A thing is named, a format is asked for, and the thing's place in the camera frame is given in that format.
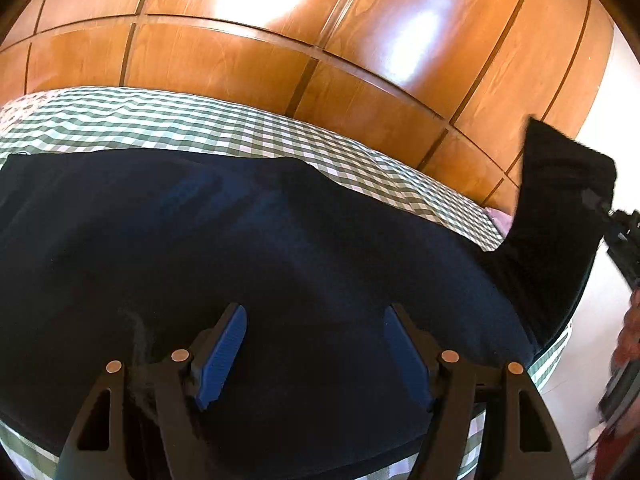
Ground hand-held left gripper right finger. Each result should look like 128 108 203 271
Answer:
382 302 574 480

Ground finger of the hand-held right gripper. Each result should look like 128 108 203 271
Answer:
582 187 626 233

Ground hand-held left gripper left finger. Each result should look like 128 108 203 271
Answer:
57 302 249 480

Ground black pants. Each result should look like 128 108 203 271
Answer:
0 117 619 477

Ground person's right hand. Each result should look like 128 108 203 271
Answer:
612 289 640 368

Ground pink cat print pillow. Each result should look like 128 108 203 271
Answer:
487 207 514 237

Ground red cloth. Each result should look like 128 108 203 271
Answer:
592 422 640 480

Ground green checked bed sheet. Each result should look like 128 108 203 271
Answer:
0 86 572 480

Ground floral print cloth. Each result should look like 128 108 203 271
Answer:
0 92 51 133

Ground wooden panelled wardrobe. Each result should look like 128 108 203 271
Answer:
0 0 617 213

